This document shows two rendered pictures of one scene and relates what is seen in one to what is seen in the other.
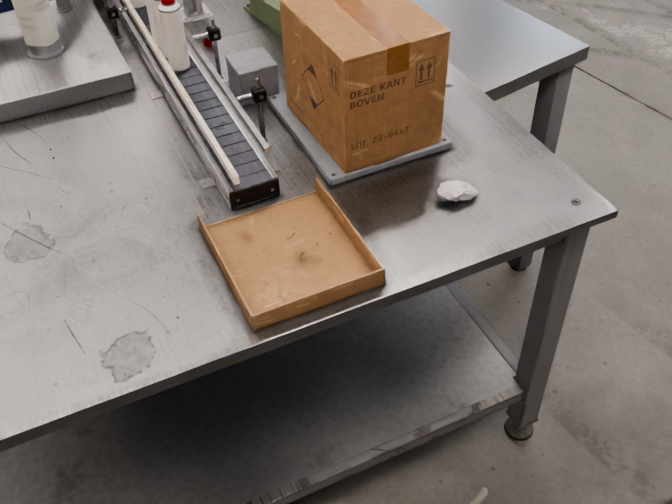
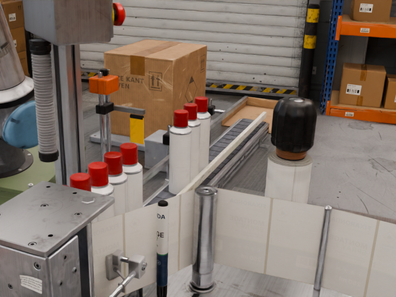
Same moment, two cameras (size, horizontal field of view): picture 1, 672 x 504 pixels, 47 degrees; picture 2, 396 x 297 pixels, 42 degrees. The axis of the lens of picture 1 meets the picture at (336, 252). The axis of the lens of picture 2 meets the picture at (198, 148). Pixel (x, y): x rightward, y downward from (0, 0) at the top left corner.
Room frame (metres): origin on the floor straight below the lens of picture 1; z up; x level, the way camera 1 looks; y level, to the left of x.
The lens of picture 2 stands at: (2.57, 1.26, 1.43)
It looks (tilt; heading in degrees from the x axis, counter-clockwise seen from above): 21 degrees down; 226
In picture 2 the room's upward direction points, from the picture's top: 2 degrees clockwise
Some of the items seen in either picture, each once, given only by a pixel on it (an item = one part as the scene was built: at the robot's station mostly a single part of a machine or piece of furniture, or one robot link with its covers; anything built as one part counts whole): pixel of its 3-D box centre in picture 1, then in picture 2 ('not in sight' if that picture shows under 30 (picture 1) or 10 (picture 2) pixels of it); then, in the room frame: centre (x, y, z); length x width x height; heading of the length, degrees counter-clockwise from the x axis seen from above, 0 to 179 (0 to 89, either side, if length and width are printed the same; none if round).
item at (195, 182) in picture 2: (160, 57); (209, 170); (1.71, 0.42, 0.91); 1.07 x 0.01 x 0.02; 24
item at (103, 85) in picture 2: not in sight; (118, 151); (2.01, 0.46, 1.05); 0.10 x 0.04 x 0.33; 114
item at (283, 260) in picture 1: (287, 247); (266, 115); (1.08, 0.09, 0.85); 0.30 x 0.26 x 0.04; 24
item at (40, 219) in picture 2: not in sight; (43, 213); (2.33, 0.76, 1.14); 0.14 x 0.11 x 0.01; 24
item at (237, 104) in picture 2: (185, 32); (183, 147); (1.74, 0.35, 0.96); 1.07 x 0.01 x 0.01; 24
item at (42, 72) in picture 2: not in sight; (44, 102); (2.17, 0.48, 1.18); 0.04 x 0.04 x 0.21
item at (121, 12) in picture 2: not in sight; (114, 14); (2.06, 0.53, 1.33); 0.04 x 0.03 x 0.04; 79
